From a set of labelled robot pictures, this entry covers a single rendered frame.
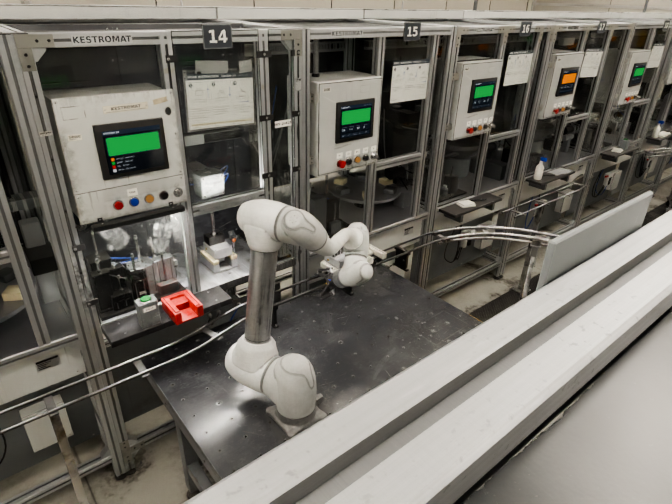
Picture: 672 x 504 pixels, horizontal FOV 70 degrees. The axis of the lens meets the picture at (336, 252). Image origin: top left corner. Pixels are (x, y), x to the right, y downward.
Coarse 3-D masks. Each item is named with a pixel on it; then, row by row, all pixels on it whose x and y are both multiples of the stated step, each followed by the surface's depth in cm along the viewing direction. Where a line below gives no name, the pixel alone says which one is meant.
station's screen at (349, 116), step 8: (360, 104) 243; (368, 104) 246; (344, 112) 238; (352, 112) 241; (360, 112) 245; (368, 112) 248; (344, 120) 240; (352, 120) 243; (360, 120) 247; (368, 120) 250; (344, 128) 242; (352, 128) 245; (360, 128) 249; (368, 128) 252; (344, 136) 244; (352, 136) 247
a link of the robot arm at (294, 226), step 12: (288, 216) 160; (300, 216) 159; (312, 216) 164; (276, 228) 165; (288, 228) 160; (300, 228) 159; (312, 228) 163; (288, 240) 166; (300, 240) 163; (312, 240) 165; (324, 240) 171
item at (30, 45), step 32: (32, 32) 153; (64, 32) 156; (96, 32) 162; (128, 32) 168; (224, 32) 188; (288, 32) 206; (32, 64) 154; (32, 96) 157; (64, 192) 174; (64, 224) 178; (96, 320) 200; (192, 320) 252; (224, 320) 266; (96, 352) 206; (128, 352) 235; (128, 384) 242; (128, 416) 249; (128, 448) 236
